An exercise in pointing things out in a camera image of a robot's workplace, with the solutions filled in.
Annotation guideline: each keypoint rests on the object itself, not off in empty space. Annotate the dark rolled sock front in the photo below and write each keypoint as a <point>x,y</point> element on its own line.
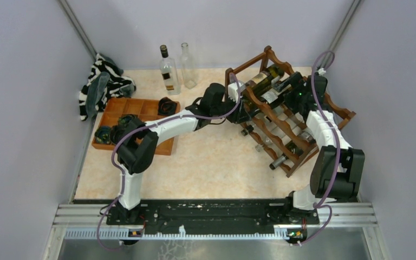
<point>116,133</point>

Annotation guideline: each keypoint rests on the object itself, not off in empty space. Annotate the slim clear glass bottle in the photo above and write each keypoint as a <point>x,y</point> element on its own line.
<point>273,129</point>

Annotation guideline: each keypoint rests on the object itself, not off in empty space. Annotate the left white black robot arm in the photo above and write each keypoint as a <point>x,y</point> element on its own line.
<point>134,151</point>

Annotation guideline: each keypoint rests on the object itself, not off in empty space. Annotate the grey cable comb strip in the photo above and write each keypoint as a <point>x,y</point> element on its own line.
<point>128,234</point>

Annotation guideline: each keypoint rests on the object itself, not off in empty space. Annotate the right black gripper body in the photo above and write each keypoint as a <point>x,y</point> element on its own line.
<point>297,96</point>

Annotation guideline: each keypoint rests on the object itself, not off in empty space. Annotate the dark wine bottle black cap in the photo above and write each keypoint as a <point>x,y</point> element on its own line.
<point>270,98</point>

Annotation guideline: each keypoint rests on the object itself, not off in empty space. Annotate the teal rolled sock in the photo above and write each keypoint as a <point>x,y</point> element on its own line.
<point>103,135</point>

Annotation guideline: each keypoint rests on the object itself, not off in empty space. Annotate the clear square spirit bottle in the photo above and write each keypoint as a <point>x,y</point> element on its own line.
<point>169,72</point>

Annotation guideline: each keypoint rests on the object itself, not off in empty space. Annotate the grey blue cloth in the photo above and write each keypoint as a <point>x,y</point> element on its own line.
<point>95,93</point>

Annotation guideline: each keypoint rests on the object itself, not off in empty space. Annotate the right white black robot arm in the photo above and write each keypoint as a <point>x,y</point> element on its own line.
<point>338,169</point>

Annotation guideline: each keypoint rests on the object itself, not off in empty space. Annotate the dark rolled sock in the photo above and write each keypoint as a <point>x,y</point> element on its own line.
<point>116,133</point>
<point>124,120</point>

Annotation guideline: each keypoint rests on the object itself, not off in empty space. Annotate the zebra striped cloth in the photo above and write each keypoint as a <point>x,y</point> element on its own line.
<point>118,86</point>

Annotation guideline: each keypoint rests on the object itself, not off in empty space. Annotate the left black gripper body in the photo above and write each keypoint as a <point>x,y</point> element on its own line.
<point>235,116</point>

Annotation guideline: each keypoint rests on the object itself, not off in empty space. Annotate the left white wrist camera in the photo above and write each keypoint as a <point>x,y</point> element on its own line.
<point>234,90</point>

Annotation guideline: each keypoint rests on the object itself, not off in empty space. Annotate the dark rolled sock middle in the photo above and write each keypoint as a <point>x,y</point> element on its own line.
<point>124,120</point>

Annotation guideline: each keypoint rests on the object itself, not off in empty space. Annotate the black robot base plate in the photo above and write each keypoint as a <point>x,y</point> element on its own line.
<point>212,216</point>

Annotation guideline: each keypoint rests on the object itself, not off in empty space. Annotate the dark green wine bottle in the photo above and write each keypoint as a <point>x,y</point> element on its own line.
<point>263,81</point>

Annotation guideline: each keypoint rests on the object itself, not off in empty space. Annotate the black rolled sock top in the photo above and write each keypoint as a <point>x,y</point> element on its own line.
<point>167,107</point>

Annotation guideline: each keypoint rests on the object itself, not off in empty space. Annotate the brown wooden wine rack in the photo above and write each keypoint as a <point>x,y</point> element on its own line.
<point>291,152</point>

